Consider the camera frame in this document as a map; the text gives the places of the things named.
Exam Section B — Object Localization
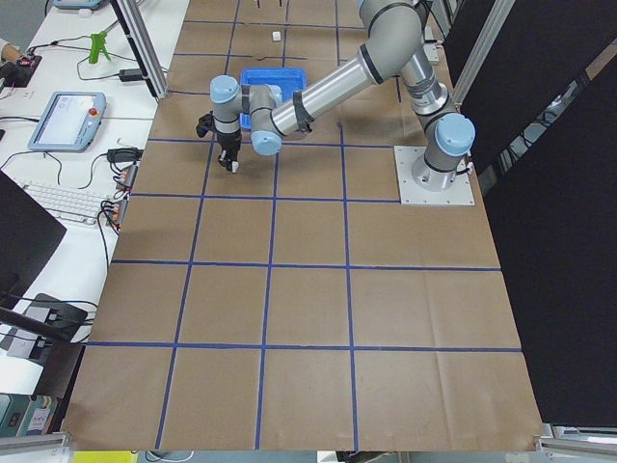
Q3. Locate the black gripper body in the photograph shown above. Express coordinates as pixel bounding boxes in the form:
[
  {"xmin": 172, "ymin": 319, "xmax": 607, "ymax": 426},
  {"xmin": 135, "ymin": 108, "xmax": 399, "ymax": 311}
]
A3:
[{"xmin": 216, "ymin": 130, "xmax": 242, "ymax": 157}]

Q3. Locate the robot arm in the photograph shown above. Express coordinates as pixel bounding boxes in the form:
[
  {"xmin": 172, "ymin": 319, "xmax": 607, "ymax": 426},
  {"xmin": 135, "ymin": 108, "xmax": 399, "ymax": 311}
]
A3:
[{"xmin": 196, "ymin": 1, "xmax": 475, "ymax": 192}]

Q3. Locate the blue plastic tray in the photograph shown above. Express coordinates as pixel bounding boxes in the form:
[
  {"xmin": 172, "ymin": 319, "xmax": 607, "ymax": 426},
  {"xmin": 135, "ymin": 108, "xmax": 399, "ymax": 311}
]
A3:
[{"xmin": 239, "ymin": 68, "xmax": 308, "ymax": 105}]

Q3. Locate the person hand at desk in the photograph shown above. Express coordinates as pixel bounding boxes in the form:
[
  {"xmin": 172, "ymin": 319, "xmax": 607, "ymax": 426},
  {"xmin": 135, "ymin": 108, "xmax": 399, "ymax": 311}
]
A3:
[{"xmin": 0, "ymin": 39, "xmax": 22, "ymax": 62}]

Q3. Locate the black power adapter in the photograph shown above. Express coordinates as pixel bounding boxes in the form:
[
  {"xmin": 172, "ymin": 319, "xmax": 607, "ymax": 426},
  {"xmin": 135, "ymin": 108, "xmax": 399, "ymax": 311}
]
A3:
[
  {"xmin": 118, "ymin": 68, "xmax": 144, "ymax": 82},
  {"xmin": 106, "ymin": 147, "xmax": 144, "ymax": 163}
]

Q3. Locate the brown paper table mat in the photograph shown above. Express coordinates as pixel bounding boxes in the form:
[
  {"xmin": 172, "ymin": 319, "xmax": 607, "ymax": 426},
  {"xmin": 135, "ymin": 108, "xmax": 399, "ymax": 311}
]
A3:
[{"xmin": 63, "ymin": 1, "xmax": 541, "ymax": 451}]

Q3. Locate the teach pendant tablet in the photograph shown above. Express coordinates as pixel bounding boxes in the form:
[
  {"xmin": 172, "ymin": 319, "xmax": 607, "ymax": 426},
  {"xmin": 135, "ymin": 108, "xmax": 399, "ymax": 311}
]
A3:
[{"xmin": 28, "ymin": 92, "xmax": 107, "ymax": 152}]

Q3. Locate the white keyboard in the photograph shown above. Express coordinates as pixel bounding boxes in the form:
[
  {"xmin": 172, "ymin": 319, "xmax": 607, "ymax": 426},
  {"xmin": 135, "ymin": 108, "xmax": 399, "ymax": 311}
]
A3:
[{"xmin": 15, "ymin": 178, "xmax": 111, "ymax": 226}]

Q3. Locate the green reacher grabber tool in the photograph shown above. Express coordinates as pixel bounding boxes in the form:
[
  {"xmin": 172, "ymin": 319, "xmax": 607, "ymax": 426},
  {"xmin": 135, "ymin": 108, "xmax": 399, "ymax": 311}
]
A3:
[{"xmin": 88, "ymin": 30, "xmax": 111, "ymax": 65}]

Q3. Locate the black monitor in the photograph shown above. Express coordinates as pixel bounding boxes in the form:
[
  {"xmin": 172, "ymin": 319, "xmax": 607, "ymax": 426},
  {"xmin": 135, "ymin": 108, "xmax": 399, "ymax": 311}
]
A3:
[{"xmin": 0, "ymin": 173, "xmax": 67, "ymax": 309}]

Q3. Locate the black monitor stand base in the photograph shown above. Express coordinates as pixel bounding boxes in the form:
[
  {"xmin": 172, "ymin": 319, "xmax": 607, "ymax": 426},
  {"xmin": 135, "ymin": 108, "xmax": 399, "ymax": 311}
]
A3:
[{"xmin": 2, "ymin": 293, "xmax": 88, "ymax": 366}]

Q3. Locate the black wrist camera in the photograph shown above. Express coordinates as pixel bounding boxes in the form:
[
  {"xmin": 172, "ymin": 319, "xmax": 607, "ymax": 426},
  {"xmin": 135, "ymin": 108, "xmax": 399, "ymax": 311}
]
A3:
[{"xmin": 196, "ymin": 111, "xmax": 216, "ymax": 138}]

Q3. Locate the aluminium frame post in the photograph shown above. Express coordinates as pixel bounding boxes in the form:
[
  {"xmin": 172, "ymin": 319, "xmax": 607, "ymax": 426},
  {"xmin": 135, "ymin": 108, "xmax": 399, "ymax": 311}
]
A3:
[{"xmin": 110, "ymin": 0, "xmax": 169, "ymax": 101}]

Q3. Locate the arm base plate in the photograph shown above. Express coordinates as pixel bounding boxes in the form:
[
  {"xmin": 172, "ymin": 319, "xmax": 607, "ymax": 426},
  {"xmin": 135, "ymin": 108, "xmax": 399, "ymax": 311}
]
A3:
[{"xmin": 393, "ymin": 146, "xmax": 475, "ymax": 207}]

